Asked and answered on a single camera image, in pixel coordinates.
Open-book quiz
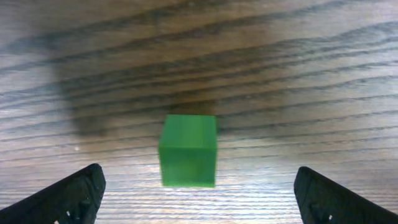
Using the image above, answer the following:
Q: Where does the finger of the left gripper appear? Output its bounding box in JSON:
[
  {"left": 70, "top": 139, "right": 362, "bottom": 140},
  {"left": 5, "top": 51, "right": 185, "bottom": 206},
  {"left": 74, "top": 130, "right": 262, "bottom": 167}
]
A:
[
  {"left": 0, "top": 162, "right": 107, "bottom": 224},
  {"left": 293, "top": 166, "right": 398, "bottom": 224}
]

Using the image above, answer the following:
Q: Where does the green cube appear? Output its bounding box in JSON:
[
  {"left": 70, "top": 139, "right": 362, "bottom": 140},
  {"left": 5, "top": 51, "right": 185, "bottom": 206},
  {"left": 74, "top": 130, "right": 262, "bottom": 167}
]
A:
[{"left": 157, "top": 114, "right": 218, "bottom": 189}]

